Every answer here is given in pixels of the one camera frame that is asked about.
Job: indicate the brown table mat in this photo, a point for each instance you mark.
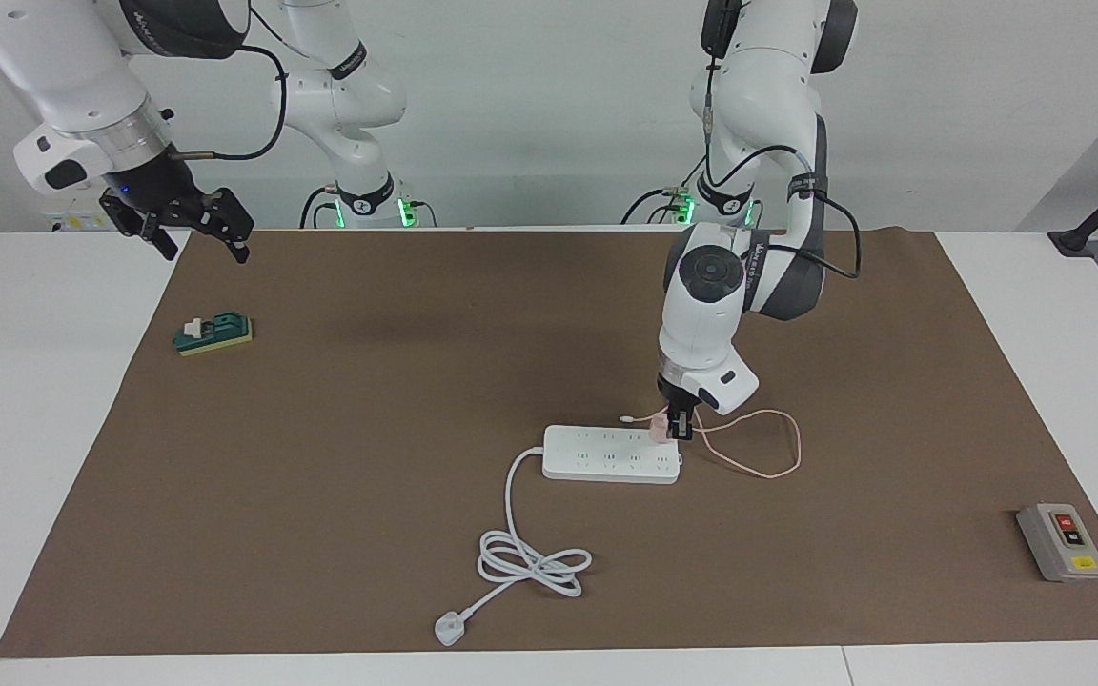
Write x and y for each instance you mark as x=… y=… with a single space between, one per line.
x=416 y=534

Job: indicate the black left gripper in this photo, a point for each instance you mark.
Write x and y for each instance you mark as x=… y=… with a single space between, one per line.
x=678 y=400

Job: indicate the pink charger adapter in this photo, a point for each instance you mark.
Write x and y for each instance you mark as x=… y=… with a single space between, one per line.
x=660 y=429

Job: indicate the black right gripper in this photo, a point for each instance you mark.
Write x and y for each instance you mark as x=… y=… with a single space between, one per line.
x=158 y=195

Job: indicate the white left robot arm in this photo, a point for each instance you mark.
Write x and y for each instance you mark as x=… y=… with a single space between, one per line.
x=711 y=305

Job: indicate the green knife switch block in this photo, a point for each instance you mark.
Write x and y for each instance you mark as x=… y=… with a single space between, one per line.
x=225 y=333

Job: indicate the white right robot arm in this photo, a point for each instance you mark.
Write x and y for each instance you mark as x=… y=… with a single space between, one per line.
x=53 y=67

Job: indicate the white power strip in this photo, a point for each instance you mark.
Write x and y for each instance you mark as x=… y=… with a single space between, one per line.
x=611 y=459

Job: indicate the white wall plug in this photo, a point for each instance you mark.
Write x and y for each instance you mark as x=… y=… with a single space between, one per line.
x=451 y=630

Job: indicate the grey on-off switch box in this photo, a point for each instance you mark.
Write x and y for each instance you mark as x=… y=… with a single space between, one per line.
x=1062 y=543

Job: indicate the white wall outlet strip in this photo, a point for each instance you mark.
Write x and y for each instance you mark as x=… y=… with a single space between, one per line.
x=77 y=222

